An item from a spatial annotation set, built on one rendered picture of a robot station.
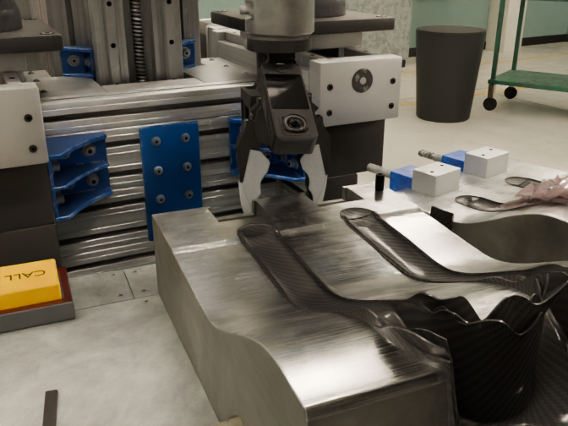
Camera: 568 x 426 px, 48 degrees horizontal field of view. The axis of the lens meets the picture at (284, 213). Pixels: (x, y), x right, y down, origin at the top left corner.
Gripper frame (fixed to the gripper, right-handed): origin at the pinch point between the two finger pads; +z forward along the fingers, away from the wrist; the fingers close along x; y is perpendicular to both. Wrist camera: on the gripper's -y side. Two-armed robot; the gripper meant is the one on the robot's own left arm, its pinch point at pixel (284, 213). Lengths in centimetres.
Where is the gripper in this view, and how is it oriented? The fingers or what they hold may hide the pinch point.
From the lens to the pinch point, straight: 75.7
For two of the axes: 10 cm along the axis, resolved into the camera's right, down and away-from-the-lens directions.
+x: -9.7, 1.0, -2.3
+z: 0.0, 9.2, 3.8
